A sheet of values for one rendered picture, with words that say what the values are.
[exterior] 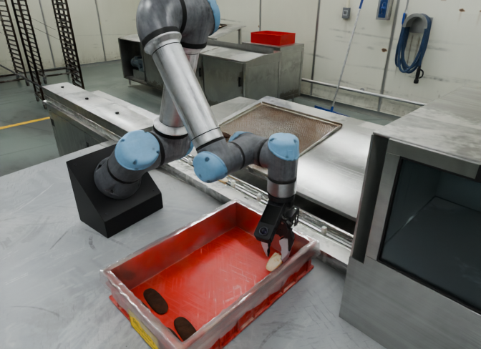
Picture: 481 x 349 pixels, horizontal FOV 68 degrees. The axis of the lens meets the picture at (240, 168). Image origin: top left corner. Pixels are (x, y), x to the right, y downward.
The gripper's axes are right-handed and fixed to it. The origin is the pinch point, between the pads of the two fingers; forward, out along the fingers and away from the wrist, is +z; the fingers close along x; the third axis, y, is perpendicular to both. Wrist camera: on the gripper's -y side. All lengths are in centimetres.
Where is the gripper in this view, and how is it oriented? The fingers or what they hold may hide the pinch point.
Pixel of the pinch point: (274, 257)
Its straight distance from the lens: 103.6
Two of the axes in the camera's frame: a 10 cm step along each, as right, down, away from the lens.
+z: 0.0, 9.0, 4.4
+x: -8.6, -2.2, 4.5
